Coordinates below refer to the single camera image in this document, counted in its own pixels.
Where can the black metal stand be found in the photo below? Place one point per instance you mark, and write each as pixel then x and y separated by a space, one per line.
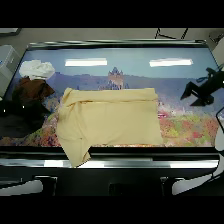
pixel 170 34

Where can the brown garment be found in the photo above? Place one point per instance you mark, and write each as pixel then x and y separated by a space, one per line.
pixel 30 89

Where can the white garment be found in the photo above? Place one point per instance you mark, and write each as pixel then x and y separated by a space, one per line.
pixel 36 69

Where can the dark grey garment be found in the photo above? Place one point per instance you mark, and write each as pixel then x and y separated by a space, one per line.
pixel 23 115

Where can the silver frame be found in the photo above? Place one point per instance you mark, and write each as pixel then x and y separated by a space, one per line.
pixel 133 164

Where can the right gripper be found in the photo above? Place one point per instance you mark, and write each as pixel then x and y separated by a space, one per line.
pixel 208 87

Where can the yellow garment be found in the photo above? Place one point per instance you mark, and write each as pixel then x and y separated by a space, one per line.
pixel 116 116

